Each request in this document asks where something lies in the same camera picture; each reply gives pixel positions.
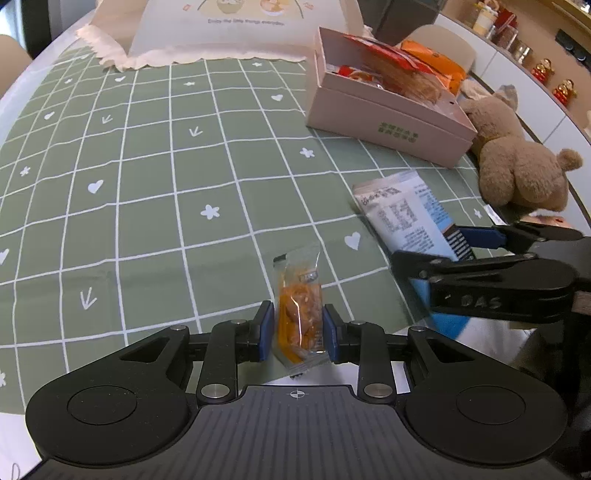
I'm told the pink cardboard box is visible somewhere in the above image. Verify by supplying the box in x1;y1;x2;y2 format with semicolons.
306;26;478;168

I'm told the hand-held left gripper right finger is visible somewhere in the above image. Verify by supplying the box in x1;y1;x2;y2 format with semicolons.
322;303;476;404

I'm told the red white snack packet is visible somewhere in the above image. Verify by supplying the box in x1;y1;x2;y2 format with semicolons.
327;64;384;88

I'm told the orange snack bag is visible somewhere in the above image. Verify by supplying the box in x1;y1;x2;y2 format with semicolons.
399;39;468;95

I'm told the small orange snack packet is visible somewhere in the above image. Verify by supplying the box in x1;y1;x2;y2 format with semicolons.
272;244;329;376

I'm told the white cabinet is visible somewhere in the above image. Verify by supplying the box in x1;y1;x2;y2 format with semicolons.
434;11;591;153

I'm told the small pink plush doll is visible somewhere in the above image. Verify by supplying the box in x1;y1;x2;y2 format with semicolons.
526;211;574;230

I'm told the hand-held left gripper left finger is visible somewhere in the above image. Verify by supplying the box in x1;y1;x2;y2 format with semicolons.
119;300;277;407

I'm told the blue snack packet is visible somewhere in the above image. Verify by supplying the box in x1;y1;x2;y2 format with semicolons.
352;170;478;340

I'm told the cream printed cloth cover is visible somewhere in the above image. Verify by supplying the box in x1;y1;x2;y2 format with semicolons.
76;0;365;73

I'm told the green checked tablecloth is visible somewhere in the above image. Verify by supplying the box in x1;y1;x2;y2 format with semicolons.
0;46;509;414

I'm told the brown teddy bear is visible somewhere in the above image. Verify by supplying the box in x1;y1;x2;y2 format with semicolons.
461;84;584;214

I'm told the beige chair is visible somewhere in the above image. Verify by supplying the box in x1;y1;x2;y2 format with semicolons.
0;34;34;99
406;24;478;77

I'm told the glass storage jar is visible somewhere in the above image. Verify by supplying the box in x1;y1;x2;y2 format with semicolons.
470;1;502;35
494;16;520;51
512;39;540;68

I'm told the gold red figurine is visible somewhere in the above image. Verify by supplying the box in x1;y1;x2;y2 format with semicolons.
551;79;578;108
531;58;555;86

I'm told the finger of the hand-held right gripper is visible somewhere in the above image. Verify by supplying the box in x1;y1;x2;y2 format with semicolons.
456;220;583;254
390;249;579;322

